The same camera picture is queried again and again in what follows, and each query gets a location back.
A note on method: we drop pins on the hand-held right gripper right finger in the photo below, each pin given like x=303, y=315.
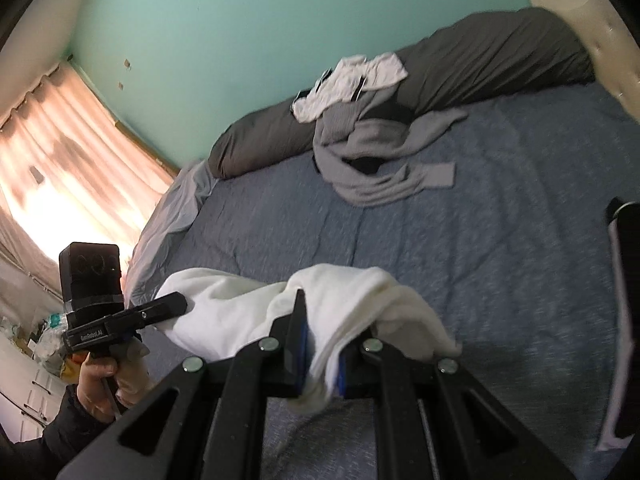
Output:
x=350, y=370

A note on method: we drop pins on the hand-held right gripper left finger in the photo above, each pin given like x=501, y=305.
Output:
x=300, y=350

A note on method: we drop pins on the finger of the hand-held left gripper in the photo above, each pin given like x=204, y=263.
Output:
x=160, y=307

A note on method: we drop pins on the white long-sleeve shirt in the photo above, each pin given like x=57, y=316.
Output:
x=240, y=310

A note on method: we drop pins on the person's left forearm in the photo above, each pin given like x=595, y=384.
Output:
x=50, y=445

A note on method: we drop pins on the person's left hand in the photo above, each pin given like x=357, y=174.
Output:
x=130, y=375

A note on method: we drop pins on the pile of plastic bags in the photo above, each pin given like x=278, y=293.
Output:
x=50, y=340

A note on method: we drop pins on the light blue bed sheet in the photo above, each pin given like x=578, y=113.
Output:
x=165, y=220

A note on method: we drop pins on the peach window curtain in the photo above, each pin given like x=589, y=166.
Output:
x=75, y=160

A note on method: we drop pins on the white drawer cabinet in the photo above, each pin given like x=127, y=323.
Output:
x=25, y=390

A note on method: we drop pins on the blue speckled bedspread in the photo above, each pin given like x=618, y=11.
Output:
x=500, y=235

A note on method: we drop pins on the grey knit garment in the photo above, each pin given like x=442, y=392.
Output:
x=370, y=145

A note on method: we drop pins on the white printed garment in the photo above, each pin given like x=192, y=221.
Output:
x=345, y=85

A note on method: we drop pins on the black and grey garment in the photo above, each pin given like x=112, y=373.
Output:
x=627, y=310

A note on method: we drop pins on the cream tufted headboard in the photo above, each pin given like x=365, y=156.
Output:
x=600, y=20

